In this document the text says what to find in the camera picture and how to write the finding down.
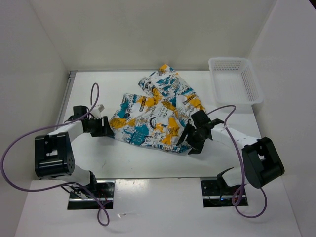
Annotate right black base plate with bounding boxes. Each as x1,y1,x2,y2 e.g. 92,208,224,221
200,177,240,208

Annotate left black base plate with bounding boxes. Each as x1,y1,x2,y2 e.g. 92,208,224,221
67,179,116,210

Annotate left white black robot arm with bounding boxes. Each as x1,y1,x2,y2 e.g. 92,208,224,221
35,104,114,198

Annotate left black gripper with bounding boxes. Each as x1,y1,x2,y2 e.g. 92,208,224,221
86,116,115,137

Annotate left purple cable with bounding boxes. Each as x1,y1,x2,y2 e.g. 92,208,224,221
0,82,111,227

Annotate purple cable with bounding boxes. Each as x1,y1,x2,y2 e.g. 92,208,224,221
206,105,269,219
0,82,111,227

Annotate white perforated plastic basket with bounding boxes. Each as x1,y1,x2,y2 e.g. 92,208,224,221
208,57,264,105

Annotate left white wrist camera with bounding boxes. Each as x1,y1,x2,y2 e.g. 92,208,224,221
90,104,104,119

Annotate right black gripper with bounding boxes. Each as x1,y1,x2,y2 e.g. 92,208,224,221
176,123,207,155

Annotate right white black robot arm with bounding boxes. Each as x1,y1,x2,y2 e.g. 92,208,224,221
177,110,285,194

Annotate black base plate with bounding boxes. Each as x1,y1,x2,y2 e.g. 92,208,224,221
200,177,240,208
67,179,116,210

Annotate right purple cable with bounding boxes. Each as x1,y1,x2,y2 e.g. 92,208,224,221
206,105,269,219

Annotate white teal yellow patterned shorts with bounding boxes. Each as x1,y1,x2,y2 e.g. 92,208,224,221
109,64,205,153

